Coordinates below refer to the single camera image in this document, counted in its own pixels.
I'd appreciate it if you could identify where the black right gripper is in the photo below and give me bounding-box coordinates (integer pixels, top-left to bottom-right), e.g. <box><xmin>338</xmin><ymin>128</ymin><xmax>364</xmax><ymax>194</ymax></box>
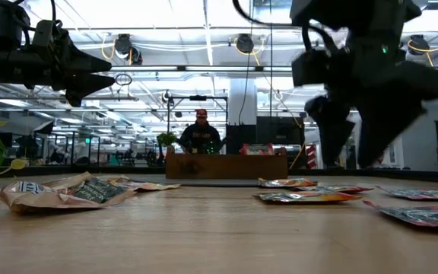
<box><xmin>304</xmin><ymin>22</ymin><xmax>438</xmax><ymax>169</ymax></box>

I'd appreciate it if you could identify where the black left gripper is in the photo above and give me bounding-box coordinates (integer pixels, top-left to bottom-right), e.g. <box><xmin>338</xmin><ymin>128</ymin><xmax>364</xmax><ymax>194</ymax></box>
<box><xmin>32</xmin><ymin>28</ymin><xmax>116</xmax><ymax>109</ymax></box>

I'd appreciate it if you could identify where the red tea packet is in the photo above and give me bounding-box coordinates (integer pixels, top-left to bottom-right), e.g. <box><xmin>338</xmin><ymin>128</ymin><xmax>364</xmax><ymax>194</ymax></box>
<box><xmin>375</xmin><ymin>185</ymin><xmax>438</xmax><ymax>202</ymax></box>
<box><xmin>290</xmin><ymin>184</ymin><xmax>375</xmax><ymax>195</ymax></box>
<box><xmin>240</xmin><ymin>142</ymin><xmax>276</xmax><ymax>156</ymax></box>
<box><xmin>363</xmin><ymin>200</ymin><xmax>438</xmax><ymax>231</ymax></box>

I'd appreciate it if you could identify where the yellow tea packet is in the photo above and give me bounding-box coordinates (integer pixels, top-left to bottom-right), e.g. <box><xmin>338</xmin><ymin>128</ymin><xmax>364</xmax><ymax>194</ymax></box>
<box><xmin>257</xmin><ymin>177</ymin><xmax>319</xmax><ymax>189</ymax></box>
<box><xmin>252</xmin><ymin>190</ymin><xmax>363</xmax><ymax>204</ymax></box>

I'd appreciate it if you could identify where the brown wooden tea box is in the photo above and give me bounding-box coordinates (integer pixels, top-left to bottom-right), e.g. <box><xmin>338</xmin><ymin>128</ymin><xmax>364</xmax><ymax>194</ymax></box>
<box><xmin>165</xmin><ymin>146</ymin><xmax>289</xmax><ymax>180</ymax></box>

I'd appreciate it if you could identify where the black background cabinet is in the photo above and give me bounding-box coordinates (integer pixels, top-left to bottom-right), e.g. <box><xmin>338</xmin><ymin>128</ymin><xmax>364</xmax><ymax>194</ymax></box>
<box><xmin>225</xmin><ymin>116</ymin><xmax>306</xmax><ymax>155</ymax></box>

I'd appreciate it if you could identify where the small background plant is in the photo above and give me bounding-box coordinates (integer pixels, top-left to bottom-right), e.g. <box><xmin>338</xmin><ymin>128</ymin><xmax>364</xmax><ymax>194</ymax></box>
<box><xmin>156</xmin><ymin>131</ymin><xmax>178</xmax><ymax>155</ymax></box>

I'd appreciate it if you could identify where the person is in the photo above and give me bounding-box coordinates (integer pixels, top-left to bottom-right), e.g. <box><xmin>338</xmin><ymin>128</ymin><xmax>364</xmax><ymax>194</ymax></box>
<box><xmin>176</xmin><ymin>108</ymin><xmax>224</xmax><ymax>155</ymax></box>

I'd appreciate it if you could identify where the black ceiling cord reel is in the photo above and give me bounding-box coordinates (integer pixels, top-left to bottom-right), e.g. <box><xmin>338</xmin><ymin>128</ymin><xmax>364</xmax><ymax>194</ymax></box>
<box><xmin>408</xmin><ymin>33</ymin><xmax>431</xmax><ymax>56</ymax></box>
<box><xmin>113</xmin><ymin>33</ymin><xmax>144</xmax><ymax>65</ymax></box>
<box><xmin>235</xmin><ymin>33</ymin><xmax>256</xmax><ymax>55</ymax></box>

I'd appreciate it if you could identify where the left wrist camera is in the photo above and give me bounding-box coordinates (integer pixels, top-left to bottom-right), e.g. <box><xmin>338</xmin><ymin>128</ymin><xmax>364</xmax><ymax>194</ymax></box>
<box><xmin>32</xmin><ymin>19</ymin><xmax>59</xmax><ymax>49</ymax></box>

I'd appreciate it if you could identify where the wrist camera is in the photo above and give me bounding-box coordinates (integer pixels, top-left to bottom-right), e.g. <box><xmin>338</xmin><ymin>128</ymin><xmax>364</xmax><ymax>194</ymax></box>
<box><xmin>290</xmin><ymin>48</ymin><xmax>334</xmax><ymax>88</ymax></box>
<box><xmin>32</xmin><ymin>19</ymin><xmax>59</xmax><ymax>49</ymax></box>

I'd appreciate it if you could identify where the red white striped post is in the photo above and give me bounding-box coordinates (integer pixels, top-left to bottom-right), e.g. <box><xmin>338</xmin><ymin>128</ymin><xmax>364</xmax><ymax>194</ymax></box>
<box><xmin>305</xmin><ymin>144</ymin><xmax>318</xmax><ymax>170</ymax></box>

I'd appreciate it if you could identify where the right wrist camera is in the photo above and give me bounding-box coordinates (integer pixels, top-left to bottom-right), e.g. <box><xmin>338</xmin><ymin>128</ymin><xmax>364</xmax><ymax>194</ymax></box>
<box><xmin>290</xmin><ymin>48</ymin><xmax>334</xmax><ymax>88</ymax></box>

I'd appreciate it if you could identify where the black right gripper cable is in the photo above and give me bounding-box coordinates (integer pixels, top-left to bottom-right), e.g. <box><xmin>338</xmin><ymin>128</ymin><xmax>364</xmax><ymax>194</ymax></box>
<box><xmin>232</xmin><ymin>0</ymin><xmax>344</xmax><ymax>56</ymax></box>

